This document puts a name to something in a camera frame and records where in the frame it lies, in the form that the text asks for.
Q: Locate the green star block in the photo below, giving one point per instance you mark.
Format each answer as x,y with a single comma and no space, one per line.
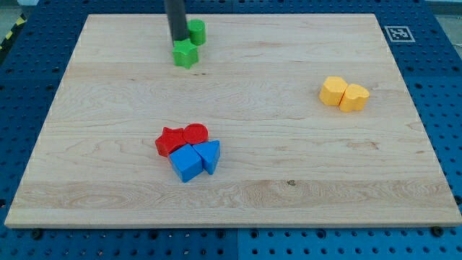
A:
185,53

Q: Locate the wooden board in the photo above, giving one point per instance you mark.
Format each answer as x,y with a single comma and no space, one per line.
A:
287,160

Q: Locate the red star block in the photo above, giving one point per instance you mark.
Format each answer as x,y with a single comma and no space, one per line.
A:
169,141

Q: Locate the blue triangle block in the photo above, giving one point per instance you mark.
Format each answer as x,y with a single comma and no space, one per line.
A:
210,154

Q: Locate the red cylinder block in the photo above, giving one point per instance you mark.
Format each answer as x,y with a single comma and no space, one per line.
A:
195,133

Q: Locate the blue cube block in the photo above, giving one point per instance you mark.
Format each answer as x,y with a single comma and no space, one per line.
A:
186,163

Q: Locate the yellow hexagon block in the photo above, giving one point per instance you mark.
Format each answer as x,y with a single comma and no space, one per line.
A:
332,90

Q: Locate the green cylinder block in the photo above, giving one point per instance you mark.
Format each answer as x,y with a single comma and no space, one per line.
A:
197,31

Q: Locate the yellow heart block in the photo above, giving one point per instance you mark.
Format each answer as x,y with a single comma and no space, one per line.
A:
354,98

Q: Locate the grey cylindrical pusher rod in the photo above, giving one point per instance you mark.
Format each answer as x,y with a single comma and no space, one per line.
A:
176,16

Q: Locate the white fiducial marker tag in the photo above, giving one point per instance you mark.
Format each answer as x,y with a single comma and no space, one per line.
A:
399,34

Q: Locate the black bolt front left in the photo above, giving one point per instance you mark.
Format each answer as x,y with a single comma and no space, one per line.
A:
36,234

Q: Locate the black bolt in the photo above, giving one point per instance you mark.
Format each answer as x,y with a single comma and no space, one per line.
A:
36,234
437,231

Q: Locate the black bolt front right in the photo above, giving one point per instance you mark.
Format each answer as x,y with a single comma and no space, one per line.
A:
437,231

